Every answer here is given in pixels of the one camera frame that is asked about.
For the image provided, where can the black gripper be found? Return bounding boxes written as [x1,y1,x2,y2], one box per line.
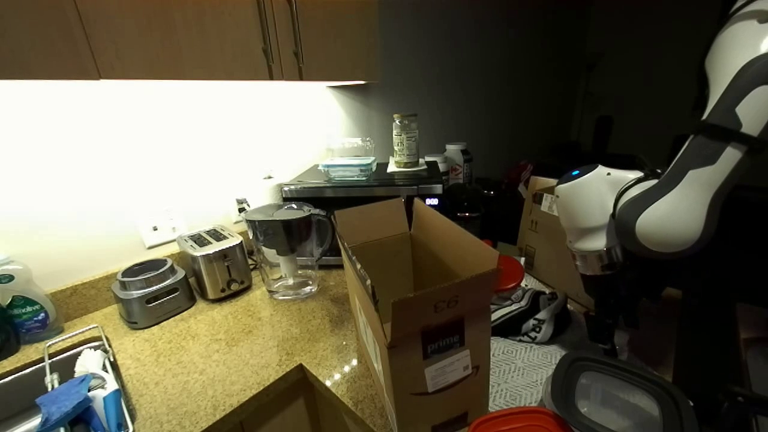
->
[581,268,642,359]

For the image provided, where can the open cardboard box plain flaps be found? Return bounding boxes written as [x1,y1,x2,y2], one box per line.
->
[513,172,599,315]

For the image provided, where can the cardboard box with label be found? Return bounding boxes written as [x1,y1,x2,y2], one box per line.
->
[331,194,503,432]

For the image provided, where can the small white bottle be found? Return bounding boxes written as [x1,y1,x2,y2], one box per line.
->
[442,140,474,190]

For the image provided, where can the brown cardboard box corner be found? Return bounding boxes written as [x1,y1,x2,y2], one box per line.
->
[201,362,379,432]

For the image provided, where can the soap bottle with green label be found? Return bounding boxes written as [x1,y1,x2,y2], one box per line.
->
[0,255,60,348]

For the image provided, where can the black white plastic package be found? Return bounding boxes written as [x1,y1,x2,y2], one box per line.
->
[489,286,574,348]

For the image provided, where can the grey patterned cloth mat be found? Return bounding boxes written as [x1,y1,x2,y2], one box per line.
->
[485,334,568,416]

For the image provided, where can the red round lids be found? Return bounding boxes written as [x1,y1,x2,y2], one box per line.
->
[489,252,531,300]

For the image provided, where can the white flat plate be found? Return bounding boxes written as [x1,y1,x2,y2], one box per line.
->
[383,159,432,178]

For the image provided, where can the black microwave oven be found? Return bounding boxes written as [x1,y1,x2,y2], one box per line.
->
[277,160,448,268]

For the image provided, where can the clear container with blue lid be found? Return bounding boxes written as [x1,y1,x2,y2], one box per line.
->
[316,134,382,184]

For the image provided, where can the clear water filter pitcher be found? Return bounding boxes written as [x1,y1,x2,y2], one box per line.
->
[243,200,335,304]

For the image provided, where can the silver two slot toaster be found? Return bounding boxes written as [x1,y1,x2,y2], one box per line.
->
[175,222,253,304]

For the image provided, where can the grey round appliance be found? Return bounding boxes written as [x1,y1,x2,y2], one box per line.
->
[108,255,199,334]

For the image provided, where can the wooden upper cabinets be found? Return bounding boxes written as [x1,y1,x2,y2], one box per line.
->
[0,0,379,87]

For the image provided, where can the blue cloth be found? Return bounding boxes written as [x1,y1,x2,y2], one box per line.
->
[34,370,131,432]

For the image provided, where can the metal cabinet handle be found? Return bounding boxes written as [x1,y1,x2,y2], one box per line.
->
[285,0,306,81]
[253,0,275,81]

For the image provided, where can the white wall outlet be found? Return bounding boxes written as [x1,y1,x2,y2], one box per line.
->
[136,213,184,252]

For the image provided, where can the wire dish rack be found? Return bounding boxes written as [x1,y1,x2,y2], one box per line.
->
[0,321,138,432]

